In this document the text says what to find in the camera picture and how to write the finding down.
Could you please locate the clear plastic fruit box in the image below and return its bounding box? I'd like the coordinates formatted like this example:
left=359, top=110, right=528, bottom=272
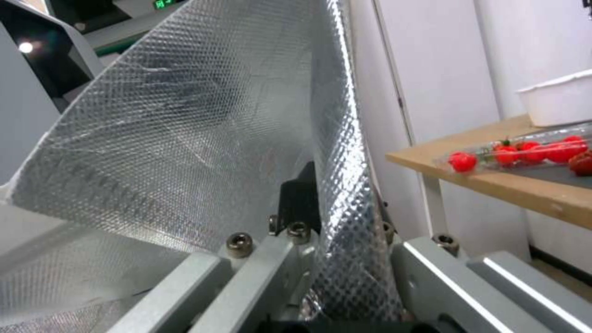
left=432, top=123, right=592, bottom=174

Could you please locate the white table leg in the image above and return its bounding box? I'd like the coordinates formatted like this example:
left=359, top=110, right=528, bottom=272
left=418, top=172, right=449, bottom=241

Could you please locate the dark grey table mat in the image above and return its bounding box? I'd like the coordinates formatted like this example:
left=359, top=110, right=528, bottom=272
left=501, top=159, right=592, bottom=190

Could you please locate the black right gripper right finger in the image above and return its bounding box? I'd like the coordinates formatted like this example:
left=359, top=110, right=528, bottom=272
left=380, top=222, right=592, bottom=333

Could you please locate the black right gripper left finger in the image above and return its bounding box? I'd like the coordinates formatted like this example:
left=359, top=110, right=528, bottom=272
left=108, top=161, right=323, bottom=333

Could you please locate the white plastic food container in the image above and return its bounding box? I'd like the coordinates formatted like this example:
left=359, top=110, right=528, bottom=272
left=515, top=69, right=592, bottom=128

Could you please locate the red cherry tomato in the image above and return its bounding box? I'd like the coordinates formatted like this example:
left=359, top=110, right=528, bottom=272
left=517, top=140, right=548, bottom=164
left=545, top=135, right=589, bottom=164
left=448, top=151, right=479, bottom=173
left=491, top=138, right=522, bottom=166

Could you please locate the silver foil insulated delivery bag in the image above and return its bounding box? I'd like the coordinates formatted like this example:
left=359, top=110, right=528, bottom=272
left=0, top=0, right=409, bottom=333

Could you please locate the dark red strawberry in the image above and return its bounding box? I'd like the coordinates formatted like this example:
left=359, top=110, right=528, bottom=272
left=567, top=149, right=592, bottom=176

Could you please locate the grey framed dark panel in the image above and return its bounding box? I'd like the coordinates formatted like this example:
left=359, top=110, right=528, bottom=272
left=0, top=0, right=108, bottom=115

